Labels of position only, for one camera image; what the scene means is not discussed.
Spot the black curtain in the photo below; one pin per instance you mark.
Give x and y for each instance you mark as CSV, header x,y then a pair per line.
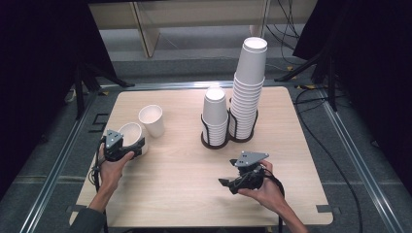
x,y
372,64
39,81

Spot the short stack of paper cups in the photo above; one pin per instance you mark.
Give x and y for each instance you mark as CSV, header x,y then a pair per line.
x,y
214,113

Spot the light wooden shelf unit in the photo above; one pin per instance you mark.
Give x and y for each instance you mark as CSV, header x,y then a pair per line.
x,y
149,29

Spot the white paper cup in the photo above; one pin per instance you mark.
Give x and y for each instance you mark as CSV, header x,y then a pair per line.
x,y
131,132
152,123

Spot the black double cup holder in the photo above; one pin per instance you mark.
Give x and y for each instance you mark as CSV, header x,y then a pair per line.
x,y
241,139

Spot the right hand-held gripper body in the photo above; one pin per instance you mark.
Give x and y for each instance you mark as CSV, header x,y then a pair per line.
x,y
249,174

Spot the metal floor rail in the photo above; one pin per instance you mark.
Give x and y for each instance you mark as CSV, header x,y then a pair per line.
x,y
58,165
168,85
359,161

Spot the person's right hand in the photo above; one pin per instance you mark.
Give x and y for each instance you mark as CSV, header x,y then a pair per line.
x,y
268,191

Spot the person's left hand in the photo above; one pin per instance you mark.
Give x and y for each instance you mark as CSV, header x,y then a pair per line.
x,y
111,173

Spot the black tripod stand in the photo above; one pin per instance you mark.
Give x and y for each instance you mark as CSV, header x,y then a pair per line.
x,y
330,81
81,87

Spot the tall stack of paper cups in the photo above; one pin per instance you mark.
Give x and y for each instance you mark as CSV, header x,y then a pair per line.
x,y
249,87

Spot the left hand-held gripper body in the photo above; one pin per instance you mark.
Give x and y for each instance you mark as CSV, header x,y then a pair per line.
x,y
113,145

